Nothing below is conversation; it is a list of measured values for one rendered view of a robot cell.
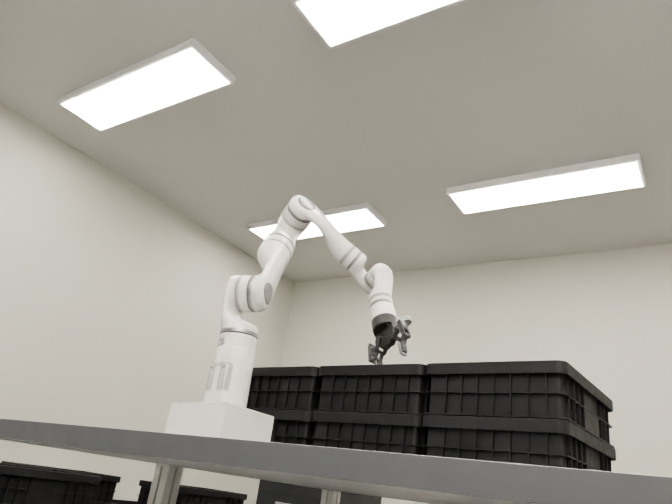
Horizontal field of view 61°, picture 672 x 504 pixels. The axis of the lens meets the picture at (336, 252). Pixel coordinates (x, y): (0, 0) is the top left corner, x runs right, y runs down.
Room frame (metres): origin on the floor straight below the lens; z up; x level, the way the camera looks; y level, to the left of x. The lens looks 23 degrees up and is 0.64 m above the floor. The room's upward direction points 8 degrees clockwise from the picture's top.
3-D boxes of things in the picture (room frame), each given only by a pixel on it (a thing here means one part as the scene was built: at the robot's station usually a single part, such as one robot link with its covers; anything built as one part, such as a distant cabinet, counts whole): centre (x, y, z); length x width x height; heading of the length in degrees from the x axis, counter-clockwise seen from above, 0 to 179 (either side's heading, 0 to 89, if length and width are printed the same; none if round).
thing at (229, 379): (1.36, 0.20, 0.87); 0.09 x 0.09 x 0.17; 49
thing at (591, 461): (1.29, -0.47, 0.76); 0.40 x 0.30 x 0.12; 141
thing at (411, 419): (1.48, -0.23, 0.76); 0.40 x 0.30 x 0.12; 141
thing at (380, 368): (1.48, -0.23, 0.92); 0.40 x 0.30 x 0.02; 141
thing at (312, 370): (1.67, 0.00, 0.92); 0.40 x 0.30 x 0.02; 141
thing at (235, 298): (1.36, 0.21, 1.03); 0.09 x 0.09 x 0.17; 73
